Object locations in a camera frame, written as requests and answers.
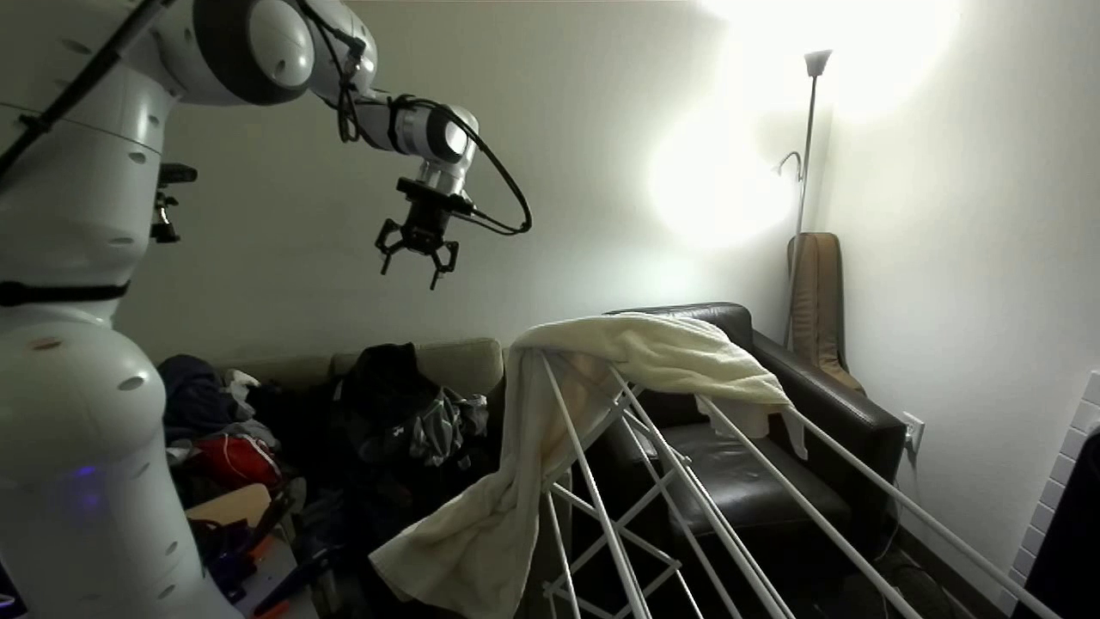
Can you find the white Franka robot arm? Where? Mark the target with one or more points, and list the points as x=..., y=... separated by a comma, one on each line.
x=71, y=458

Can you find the dark blue clothes heap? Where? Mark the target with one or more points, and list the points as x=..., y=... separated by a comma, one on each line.
x=192, y=396

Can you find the black rounded object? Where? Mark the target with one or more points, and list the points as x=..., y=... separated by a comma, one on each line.
x=1071, y=537

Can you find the white floor lamp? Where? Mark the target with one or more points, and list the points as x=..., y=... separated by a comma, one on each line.
x=813, y=138

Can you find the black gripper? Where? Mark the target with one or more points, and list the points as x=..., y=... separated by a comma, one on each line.
x=428, y=228

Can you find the white metal drying rack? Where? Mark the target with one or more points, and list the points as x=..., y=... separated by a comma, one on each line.
x=734, y=546

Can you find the brown cardboard box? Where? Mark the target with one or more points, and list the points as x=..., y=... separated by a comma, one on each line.
x=233, y=517

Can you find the black white patterned cloth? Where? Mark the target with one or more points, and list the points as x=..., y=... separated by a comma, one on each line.
x=442, y=419

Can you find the red item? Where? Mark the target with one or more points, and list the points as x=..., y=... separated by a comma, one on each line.
x=233, y=458

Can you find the white terry towel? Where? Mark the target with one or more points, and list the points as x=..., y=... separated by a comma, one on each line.
x=653, y=347

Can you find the olive green fabric couch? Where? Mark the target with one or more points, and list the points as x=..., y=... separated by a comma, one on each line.
x=457, y=364

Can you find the black leather armchair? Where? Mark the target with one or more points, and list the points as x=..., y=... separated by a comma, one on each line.
x=848, y=423

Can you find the black camera on stand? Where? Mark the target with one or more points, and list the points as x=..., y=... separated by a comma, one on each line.
x=173, y=174

